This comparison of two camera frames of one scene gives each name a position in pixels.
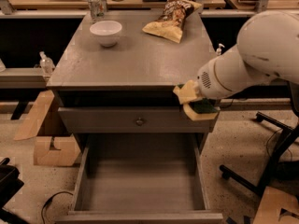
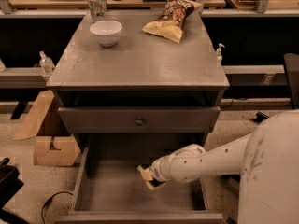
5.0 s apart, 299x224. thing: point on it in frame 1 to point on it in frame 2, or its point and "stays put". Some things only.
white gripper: x=207 y=82 to x=159 y=171
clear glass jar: x=96 y=6 stays put
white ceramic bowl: x=107 y=32 stays put
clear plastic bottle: x=47 y=63 stays put
